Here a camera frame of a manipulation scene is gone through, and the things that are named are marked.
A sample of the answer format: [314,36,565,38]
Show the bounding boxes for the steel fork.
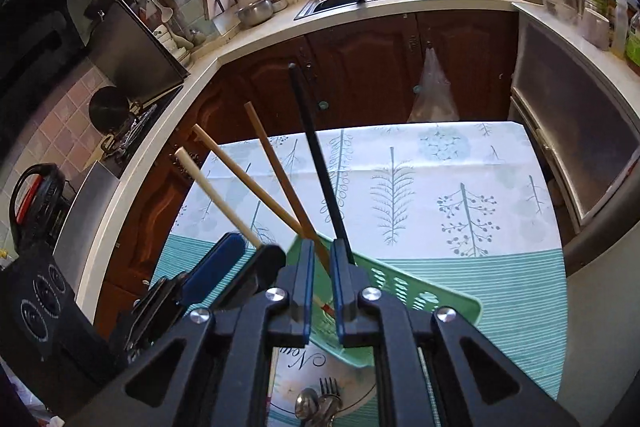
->
[318,377,344,427]

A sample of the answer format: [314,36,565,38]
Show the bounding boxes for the brown wooden cabinet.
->
[95,9,521,323]

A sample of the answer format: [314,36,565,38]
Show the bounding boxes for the tan wooden chopstick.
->
[193,124,306,238]

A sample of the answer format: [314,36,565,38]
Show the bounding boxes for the printed tree pattern tablecloth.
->
[150,121,568,427]

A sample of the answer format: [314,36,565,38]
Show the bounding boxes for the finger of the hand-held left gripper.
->
[210,244,287,313]
[180,231,247,305]

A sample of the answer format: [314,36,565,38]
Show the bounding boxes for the white cup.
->
[580,9,612,52]

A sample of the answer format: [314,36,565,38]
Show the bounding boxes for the steel stove side panel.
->
[82,0,190,102]

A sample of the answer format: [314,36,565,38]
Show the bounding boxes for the small steel pot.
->
[235,0,275,28]

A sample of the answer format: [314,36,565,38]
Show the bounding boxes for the brown wooden chopstick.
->
[244,102,331,270]

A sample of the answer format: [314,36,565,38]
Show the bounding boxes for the clear hanging plastic bag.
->
[406,44,460,124]

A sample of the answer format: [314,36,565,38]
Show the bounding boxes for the black chopstick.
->
[288,64,356,267]

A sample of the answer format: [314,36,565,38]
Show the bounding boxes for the pale bamboo chopstick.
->
[174,147,263,250]

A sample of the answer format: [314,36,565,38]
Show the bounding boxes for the black gas stove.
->
[89,84,186,178]

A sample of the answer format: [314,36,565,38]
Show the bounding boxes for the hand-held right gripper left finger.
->
[65,241,316,427]

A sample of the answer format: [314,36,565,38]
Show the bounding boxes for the black cooker with red handle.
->
[9,163,71,253]

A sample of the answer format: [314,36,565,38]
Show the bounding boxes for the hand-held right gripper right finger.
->
[330,239,581,427]

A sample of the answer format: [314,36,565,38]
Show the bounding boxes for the green plastic utensil holder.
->
[285,234,485,370]

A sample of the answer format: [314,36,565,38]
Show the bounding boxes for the steel built-in appliance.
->
[507,14,640,235]

